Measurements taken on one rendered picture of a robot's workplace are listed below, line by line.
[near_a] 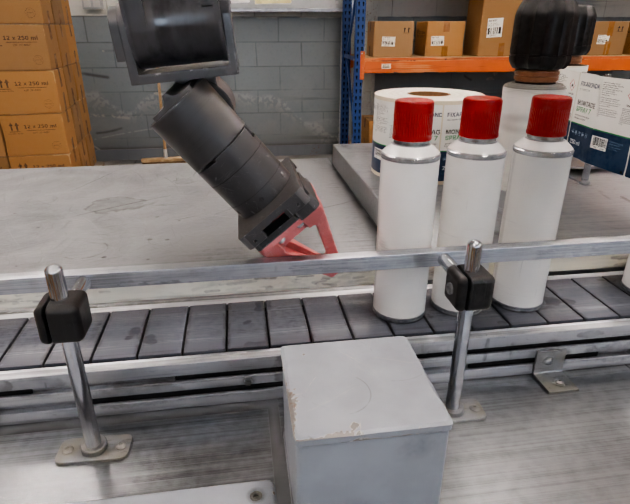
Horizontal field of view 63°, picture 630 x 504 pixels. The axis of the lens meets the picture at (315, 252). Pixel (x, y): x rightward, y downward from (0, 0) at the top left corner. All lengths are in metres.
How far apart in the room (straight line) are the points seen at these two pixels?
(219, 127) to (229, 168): 0.03
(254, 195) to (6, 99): 3.28
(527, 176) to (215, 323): 0.32
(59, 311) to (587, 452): 0.41
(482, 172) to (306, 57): 4.43
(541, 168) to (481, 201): 0.06
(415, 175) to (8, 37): 3.30
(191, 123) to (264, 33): 4.43
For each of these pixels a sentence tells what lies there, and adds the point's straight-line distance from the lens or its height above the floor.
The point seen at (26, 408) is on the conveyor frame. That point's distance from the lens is 0.52.
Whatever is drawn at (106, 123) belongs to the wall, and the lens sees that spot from 5.06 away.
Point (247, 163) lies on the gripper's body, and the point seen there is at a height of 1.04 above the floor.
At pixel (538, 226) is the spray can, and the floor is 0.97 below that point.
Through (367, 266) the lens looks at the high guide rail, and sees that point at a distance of 0.44.
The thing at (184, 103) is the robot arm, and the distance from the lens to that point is 0.40.
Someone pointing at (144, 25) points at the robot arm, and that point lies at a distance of 0.40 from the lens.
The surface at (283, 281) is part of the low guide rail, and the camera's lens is 0.52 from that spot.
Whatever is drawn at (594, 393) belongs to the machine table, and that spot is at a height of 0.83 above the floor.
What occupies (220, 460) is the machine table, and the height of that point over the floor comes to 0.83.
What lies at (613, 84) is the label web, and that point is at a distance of 0.99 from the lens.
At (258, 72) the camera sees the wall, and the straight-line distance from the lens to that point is 4.84.
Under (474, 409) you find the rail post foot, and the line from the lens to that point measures 0.49.
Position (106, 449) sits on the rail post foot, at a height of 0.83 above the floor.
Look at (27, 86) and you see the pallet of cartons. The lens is 3.62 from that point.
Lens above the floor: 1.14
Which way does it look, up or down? 24 degrees down
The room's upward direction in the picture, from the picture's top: straight up
